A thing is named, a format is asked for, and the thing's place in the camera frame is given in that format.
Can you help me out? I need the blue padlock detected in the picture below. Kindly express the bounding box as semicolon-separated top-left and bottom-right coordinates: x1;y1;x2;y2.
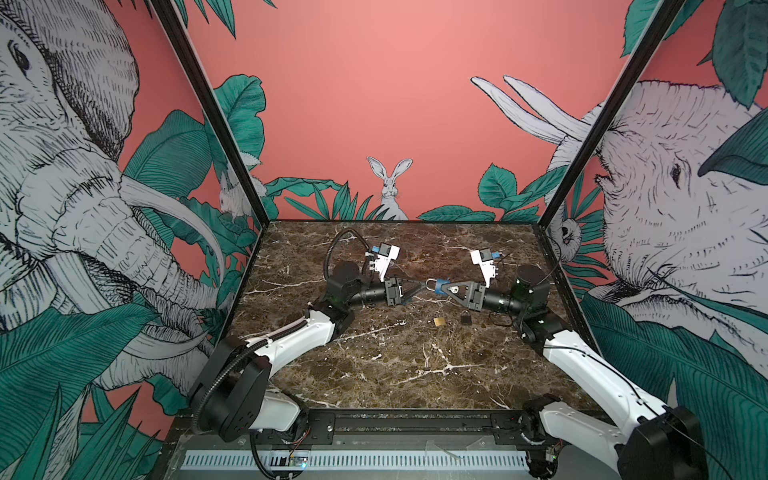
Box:
425;278;451;296

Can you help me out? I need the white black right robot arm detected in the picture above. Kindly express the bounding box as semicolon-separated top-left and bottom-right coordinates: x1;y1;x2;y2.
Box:
436;265;709;479

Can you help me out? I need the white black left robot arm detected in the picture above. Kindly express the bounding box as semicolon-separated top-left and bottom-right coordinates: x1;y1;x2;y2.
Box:
188;261;425;443

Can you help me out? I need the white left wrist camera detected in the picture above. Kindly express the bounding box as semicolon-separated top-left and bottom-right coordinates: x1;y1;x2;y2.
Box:
366;243;400;282

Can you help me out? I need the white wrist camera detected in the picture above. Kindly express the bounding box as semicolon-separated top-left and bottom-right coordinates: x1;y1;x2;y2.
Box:
366;243;400;282
470;248;501;288

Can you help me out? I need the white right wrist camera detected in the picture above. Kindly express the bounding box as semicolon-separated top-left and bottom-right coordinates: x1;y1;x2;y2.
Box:
470;248;501;288

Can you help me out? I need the black corrugated left cable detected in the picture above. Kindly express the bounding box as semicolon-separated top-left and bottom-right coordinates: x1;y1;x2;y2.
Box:
322;227;372;280

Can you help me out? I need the black front mounting rail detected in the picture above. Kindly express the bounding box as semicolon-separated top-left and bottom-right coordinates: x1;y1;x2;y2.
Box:
298;408;559;449

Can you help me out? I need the white slotted cable duct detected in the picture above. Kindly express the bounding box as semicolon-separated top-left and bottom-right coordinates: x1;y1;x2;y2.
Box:
180;450;529;472

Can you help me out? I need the black right corner frame post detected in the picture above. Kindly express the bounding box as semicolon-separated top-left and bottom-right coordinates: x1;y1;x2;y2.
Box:
538;0;685;228

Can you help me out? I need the black corner frame post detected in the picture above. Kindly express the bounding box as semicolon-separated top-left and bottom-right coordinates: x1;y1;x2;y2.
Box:
538;0;685;228
151;0;270;228

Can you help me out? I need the black left corner frame post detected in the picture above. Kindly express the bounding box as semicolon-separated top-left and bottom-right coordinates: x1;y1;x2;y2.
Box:
151;0;270;228

